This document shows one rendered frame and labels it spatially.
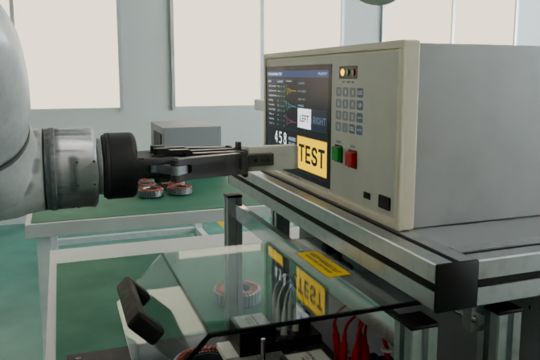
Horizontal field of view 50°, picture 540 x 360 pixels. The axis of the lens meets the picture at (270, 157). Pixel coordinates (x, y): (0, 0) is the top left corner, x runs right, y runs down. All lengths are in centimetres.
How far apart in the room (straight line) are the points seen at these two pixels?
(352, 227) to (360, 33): 549
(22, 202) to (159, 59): 482
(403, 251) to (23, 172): 38
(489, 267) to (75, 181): 42
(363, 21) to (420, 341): 566
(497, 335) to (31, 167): 49
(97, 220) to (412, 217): 174
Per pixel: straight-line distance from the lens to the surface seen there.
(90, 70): 536
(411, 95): 63
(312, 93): 83
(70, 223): 227
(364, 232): 65
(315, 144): 82
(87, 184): 64
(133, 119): 540
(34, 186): 63
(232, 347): 102
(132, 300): 60
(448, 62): 66
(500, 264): 59
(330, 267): 68
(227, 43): 557
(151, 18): 544
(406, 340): 58
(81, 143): 64
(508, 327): 65
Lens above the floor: 128
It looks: 8 degrees down
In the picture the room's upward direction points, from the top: straight up
